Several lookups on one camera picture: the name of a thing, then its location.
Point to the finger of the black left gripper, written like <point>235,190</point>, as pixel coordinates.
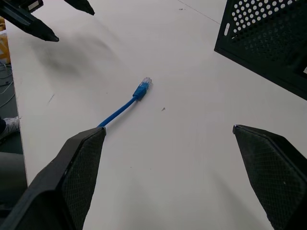
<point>82,6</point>
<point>31,27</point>

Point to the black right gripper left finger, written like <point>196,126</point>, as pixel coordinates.
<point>60,182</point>

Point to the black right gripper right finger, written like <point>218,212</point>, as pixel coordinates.
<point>278,172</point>

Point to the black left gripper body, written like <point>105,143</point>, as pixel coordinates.
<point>21,4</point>

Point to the yellow cardboard box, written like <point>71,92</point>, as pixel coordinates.
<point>3,48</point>

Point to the grey white sneaker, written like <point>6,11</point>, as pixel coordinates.
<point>10,123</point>

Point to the black perforated computer case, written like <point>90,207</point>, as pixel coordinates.
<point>259,43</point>

